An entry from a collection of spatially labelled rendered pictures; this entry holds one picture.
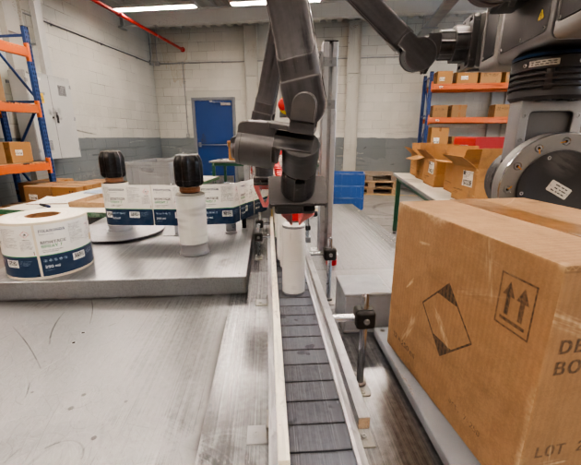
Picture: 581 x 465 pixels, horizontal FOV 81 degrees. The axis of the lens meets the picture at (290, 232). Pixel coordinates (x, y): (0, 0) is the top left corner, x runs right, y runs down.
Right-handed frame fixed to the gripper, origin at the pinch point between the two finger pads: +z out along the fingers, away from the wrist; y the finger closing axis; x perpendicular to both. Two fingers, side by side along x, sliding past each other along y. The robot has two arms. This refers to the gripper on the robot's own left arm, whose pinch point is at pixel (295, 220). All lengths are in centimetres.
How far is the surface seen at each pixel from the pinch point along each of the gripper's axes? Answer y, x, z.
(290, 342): 2.0, 22.4, 5.4
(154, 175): 102, -164, 158
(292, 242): 0.3, 0.7, 7.1
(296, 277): -0.5, 6.0, 13.2
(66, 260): 58, -6, 24
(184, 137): 224, -667, 544
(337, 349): -3.4, 27.8, -9.9
